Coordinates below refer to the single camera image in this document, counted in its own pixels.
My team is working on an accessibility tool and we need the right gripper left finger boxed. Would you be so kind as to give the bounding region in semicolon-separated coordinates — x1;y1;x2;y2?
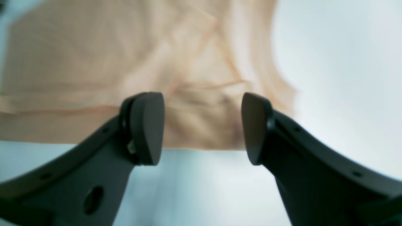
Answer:
0;92;165;226

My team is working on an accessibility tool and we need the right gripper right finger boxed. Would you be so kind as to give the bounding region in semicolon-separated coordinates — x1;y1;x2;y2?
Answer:
241;93;402;226

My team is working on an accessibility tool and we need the peach pink T-shirt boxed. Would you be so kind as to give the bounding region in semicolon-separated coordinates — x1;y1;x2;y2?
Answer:
1;0;296;150

